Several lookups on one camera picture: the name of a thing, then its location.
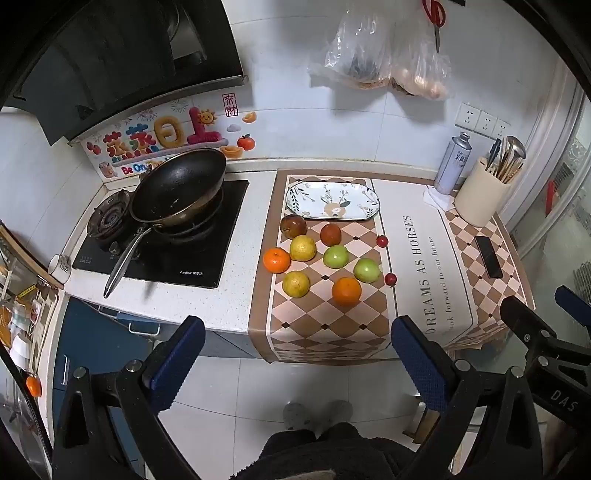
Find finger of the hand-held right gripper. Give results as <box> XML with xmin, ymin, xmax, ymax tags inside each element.
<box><xmin>500</xmin><ymin>295</ymin><xmax>557</xmax><ymax>356</ymax></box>
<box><xmin>554</xmin><ymin>285</ymin><xmax>591</xmax><ymax>319</ymax></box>

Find black range hood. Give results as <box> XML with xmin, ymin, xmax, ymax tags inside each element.
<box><xmin>0</xmin><ymin>0</ymin><xmax>245</xmax><ymax>146</ymax></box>

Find yellow citrus fruit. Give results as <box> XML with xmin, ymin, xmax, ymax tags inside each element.
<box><xmin>289</xmin><ymin>235</ymin><xmax>317</xmax><ymax>262</ymax></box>
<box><xmin>282</xmin><ymin>270</ymin><xmax>310</xmax><ymax>298</ymax></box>

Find clear plastic bag pale contents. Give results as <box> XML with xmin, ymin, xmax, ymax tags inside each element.
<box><xmin>388</xmin><ymin>18</ymin><xmax>452</xmax><ymax>101</ymax></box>

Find metal spoon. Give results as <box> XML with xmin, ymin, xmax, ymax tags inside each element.
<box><xmin>505</xmin><ymin>135</ymin><xmax>526</xmax><ymax>163</ymax></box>

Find grey slipper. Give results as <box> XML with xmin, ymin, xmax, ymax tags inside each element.
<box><xmin>283</xmin><ymin>401</ymin><xmax>319</xmax><ymax>432</ymax></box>
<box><xmin>323</xmin><ymin>399</ymin><xmax>354</xmax><ymax>426</ymax></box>

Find beige utensil holder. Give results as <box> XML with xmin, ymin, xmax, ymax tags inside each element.
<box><xmin>454</xmin><ymin>157</ymin><xmax>513</xmax><ymax>227</ymax></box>

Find black phone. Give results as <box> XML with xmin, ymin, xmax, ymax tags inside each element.
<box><xmin>475</xmin><ymin>235</ymin><xmax>504</xmax><ymax>278</ymax></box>

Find black wok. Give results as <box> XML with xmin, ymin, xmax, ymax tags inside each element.
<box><xmin>104</xmin><ymin>148</ymin><xmax>228</xmax><ymax>298</ymax></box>

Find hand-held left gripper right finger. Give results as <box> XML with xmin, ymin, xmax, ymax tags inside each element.
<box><xmin>391</xmin><ymin>315</ymin><xmax>542</xmax><ymax>480</ymax></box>

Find white mug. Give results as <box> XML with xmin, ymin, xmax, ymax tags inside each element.
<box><xmin>48</xmin><ymin>254</ymin><xmax>73</xmax><ymax>284</ymax></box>

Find floral ceramic plate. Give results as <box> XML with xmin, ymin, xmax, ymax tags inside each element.
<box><xmin>285</xmin><ymin>181</ymin><xmax>380</xmax><ymax>221</ymax></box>

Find blue cabinet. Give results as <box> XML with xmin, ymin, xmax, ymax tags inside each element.
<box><xmin>51</xmin><ymin>295</ymin><xmax>162</xmax><ymax>462</ymax></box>

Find grey spray can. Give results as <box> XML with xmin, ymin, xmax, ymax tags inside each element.
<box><xmin>433</xmin><ymin>132</ymin><xmax>472</xmax><ymax>195</ymax></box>

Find white paper napkin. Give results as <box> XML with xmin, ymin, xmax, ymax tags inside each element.
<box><xmin>423</xmin><ymin>185</ymin><xmax>458</xmax><ymax>210</ymax></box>

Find orange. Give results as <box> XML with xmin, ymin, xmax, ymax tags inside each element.
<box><xmin>263</xmin><ymin>247</ymin><xmax>291</xmax><ymax>274</ymax></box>
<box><xmin>331</xmin><ymin>276</ymin><xmax>363</xmax><ymax>306</ymax></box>

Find cardboard box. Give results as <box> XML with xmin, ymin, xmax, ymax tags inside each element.
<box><xmin>413</xmin><ymin>399</ymin><xmax>439</xmax><ymax>446</ymax></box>

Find bundle of chopsticks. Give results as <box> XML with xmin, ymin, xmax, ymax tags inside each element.
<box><xmin>492</xmin><ymin>150</ymin><xmax>525</xmax><ymax>183</ymax></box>

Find clear plastic bag dark contents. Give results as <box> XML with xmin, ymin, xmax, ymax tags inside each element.
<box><xmin>308</xmin><ymin>4</ymin><xmax>398</xmax><ymax>88</ymax></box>

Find checkered table mat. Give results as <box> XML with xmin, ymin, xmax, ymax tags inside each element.
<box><xmin>248</xmin><ymin>168</ymin><xmax>536</xmax><ymax>365</ymax></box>

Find red handled scissors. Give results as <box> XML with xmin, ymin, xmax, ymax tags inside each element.
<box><xmin>422</xmin><ymin>0</ymin><xmax>446</xmax><ymax>52</ymax></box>

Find green apple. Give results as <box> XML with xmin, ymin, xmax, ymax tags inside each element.
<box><xmin>353</xmin><ymin>257</ymin><xmax>382</xmax><ymax>284</ymax></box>
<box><xmin>322</xmin><ymin>244</ymin><xmax>350</xmax><ymax>269</ymax></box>

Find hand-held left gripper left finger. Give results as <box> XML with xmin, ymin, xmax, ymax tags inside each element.
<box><xmin>53</xmin><ymin>315</ymin><xmax>206</xmax><ymax>480</ymax></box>

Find black gas stove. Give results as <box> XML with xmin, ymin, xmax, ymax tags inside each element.
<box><xmin>71</xmin><ymin>179</ymin><xmax>250</xmax><ymax>291</ymax></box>

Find person's dark fleece pants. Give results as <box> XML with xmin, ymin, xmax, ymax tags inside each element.
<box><xmin>249</xmin><ymin>422</ymin><xmax>416</xmax><ymax>480</ymax></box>

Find glass sliding door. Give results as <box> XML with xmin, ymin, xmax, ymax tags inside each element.
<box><xmin>501</xmin><ymin>69</ymin><xmax>591</xmax><ymax>296</ymax></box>

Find cluttered storage rack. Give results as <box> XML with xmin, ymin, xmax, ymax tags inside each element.
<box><xmin>0</xmin><ymin>222</ymin><xmax>63</xmax><ymax>384</ymax></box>

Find colourful wall sticker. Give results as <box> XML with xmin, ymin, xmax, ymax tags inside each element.
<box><xmin>83</xmin><ymin>92</ymin><xmax>259</xmax><ymax>178</ymax></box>

